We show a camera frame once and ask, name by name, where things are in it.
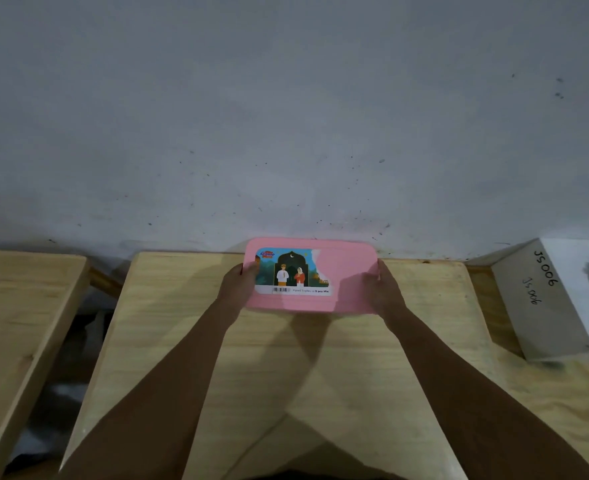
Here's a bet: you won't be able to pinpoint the light wooden table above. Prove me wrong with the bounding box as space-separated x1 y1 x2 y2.
0 248 91 480

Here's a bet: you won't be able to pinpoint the white cardboard box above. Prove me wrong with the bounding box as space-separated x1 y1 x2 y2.
466 238 589 363

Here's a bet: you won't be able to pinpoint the person's left hand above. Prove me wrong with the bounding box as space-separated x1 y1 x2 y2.
214 262 263 321

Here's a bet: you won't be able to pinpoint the person's right forearm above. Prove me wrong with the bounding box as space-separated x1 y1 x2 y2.
386 304 589 480

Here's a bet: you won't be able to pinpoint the person's right hand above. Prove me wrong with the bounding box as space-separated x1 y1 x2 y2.
363 258 409 331

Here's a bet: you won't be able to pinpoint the plywood table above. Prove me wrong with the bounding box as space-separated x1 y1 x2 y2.
466 267 589 471

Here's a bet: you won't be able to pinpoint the person's black shorts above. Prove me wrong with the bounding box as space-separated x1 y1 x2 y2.
254 468 405 480

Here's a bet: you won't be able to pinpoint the person's left forearm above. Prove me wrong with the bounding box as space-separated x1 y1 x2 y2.
57 299 241 480

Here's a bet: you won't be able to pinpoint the pink lid with picture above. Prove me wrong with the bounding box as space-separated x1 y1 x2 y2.
243 237 381 315

